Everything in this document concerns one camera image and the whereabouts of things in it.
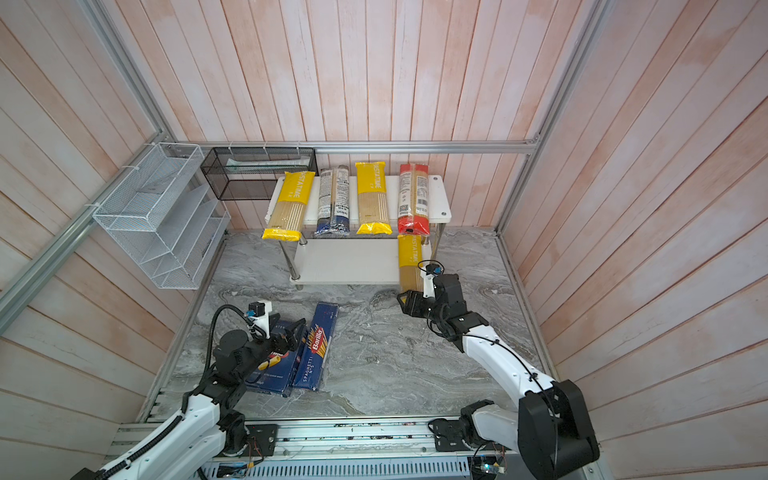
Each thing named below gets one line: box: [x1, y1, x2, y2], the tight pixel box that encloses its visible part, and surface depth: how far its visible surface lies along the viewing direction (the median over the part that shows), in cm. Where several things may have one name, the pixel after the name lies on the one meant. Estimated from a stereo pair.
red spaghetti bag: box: [398, 163, 431, 236], surface depth 78 cm
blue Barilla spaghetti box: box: [292, 301, 339, 391], surface depth 87 cm
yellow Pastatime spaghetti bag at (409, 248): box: [397, 234, 423, 293], surface depth 103 cm
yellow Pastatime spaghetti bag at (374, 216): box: [355, 161, 393, 235], surface depth 79 cm
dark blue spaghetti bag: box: [314, 165, 350, 235], surface depth 78 cm
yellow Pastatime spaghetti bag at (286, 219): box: [262, 170, 316, 241], surface depth 76 cm
